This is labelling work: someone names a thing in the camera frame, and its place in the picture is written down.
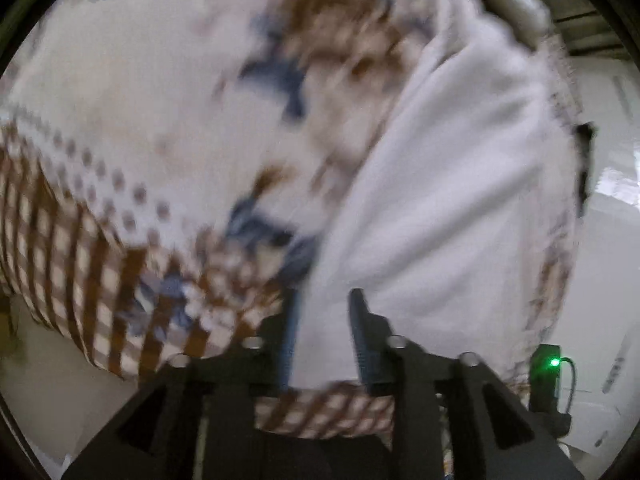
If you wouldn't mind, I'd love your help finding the black device green light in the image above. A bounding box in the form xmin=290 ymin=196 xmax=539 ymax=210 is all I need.
xmin=528 ymin=344 xmax=577 ymax=439

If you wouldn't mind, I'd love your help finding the white knit garment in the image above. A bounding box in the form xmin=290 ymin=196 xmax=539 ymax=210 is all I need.
xmin=290 ymin=0 xmax=579 ymax=389

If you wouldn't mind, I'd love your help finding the floral bed blanket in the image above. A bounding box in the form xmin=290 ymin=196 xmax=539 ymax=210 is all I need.
xmin=0 ymin=0 xmax=584 ymax=396

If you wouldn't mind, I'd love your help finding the brown checkered bed sheet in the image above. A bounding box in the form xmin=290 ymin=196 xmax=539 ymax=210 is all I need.
xmin=0 ymin=119 xmax=396 ymax=440

